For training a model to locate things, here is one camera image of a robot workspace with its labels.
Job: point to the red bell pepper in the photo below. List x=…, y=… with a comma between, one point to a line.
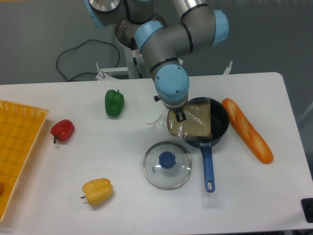
x=62, y=131

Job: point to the yellow bell pepper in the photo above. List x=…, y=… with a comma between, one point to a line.
x=97, y=191

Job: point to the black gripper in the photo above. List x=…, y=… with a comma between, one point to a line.
x=180, y=115

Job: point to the yellow woven basket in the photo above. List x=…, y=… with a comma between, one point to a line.
x=20, y=126

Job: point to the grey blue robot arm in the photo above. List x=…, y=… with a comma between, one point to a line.
x=162, y=46

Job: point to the dark pot blue handle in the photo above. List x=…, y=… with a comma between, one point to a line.
x=219, y=125

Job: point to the green bell pepper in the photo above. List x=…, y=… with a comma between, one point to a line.
x=114, y=103

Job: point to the glass lid blue knob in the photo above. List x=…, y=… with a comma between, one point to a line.
x=167, y=165

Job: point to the black box at table corner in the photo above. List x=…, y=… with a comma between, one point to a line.
x=307, y=205

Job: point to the bagged toast slice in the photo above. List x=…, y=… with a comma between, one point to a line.
x=197, y=123

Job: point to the orange baguette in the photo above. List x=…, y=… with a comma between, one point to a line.
x=245, y=130

